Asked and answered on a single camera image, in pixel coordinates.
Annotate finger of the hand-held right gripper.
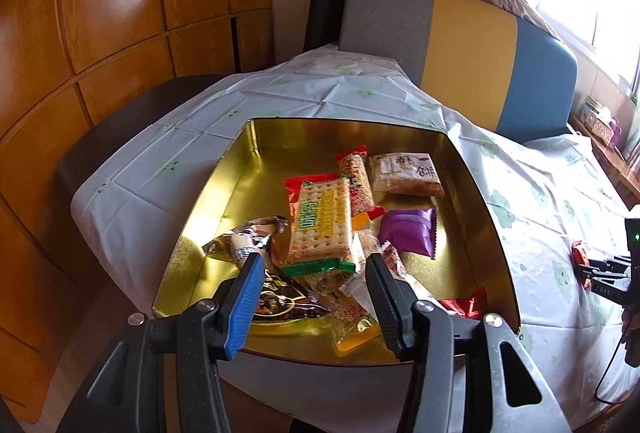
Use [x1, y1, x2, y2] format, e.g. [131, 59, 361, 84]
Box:
[575, 267, 629, 295]
[587, 255, 631, 274]

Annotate wooden side table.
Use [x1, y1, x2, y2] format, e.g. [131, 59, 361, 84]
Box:
[567, 113, 640, 209]

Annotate beige pastry packet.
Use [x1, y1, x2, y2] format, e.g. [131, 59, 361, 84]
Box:
[367, 152, 446, 199]

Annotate clear orange-edged snack packet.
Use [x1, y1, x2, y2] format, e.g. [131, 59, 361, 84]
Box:
[300, 230, 433, 358]

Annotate gold tin box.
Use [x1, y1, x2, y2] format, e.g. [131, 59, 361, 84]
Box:
[151, 116, 522, 366]

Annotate rice cracker roll red ends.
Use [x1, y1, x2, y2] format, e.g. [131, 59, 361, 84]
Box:
[333, 144, 387, 232]

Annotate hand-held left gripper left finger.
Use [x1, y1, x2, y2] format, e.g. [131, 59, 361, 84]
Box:
[55, 252, 266, 433]

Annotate small red candy packet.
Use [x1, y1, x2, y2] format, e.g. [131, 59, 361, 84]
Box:
[571, 239, 598, 290]

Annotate person's right hand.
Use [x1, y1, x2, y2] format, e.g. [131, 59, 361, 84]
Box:
[621, 307, 640, 344]

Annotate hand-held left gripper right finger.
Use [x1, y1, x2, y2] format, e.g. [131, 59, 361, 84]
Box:
[365, 252, 571, 433]

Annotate black rolled mat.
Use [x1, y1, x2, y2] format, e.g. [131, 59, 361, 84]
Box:
[304, 0, 355, 54]

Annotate grey yellow blue chair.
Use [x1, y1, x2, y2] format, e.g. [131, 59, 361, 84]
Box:
[339, 0, 578, 145]

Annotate tissue box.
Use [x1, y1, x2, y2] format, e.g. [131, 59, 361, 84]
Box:
[580, 97, 623, 149]

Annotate green-edged cracker packet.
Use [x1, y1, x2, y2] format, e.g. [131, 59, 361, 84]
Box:
[282, 172, 364, 277]

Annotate dark brown snack packet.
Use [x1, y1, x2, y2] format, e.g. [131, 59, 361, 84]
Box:
[252, 260, 332, 325]

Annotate black cable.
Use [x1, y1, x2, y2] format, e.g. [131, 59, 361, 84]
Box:
[595, 338, 627, 404]

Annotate silver foil snack packet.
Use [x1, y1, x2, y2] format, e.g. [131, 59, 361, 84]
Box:
[201, 214, 292, 266]

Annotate purple snack packet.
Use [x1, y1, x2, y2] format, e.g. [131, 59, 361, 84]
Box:
[377, 208, 438, 260]

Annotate wooden wardrobe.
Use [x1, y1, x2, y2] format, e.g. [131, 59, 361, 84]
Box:
[0, 0, 276, 424]

